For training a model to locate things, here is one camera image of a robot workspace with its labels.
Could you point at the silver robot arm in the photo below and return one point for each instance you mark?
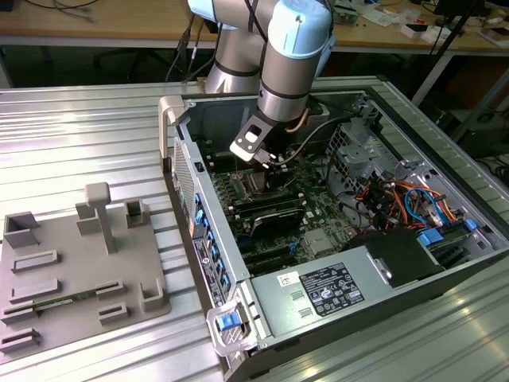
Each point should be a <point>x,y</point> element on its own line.
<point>286,79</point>

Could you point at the CPU socket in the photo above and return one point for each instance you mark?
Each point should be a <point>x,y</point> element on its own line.
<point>246,184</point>

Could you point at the green motherboard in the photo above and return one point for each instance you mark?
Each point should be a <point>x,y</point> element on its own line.
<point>318,215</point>

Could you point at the graphics card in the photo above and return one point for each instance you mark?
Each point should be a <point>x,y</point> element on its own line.
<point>278,223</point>

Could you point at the silver chipset heatsink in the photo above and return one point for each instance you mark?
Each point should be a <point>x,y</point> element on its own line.
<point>320,242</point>

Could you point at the grey metal PC case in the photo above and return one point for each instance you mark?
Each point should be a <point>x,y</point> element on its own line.
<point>222,235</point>

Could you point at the grey power supply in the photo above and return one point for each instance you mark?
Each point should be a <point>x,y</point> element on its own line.
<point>278,298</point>

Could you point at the black air shroud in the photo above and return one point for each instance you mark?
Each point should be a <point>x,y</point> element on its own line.
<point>397,254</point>

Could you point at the white box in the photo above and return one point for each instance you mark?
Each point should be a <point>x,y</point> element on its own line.
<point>417,31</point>

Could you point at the blue case latch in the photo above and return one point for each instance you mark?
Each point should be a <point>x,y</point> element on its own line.
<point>228,322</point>

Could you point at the wooden desk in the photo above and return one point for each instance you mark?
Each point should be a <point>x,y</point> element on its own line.
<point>99,24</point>

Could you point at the grey parts rack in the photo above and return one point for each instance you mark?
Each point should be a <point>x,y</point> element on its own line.
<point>79,262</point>

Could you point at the green RAM stick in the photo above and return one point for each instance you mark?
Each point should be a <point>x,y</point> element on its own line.
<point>63,299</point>

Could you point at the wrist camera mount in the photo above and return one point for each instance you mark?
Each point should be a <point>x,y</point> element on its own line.
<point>250,137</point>

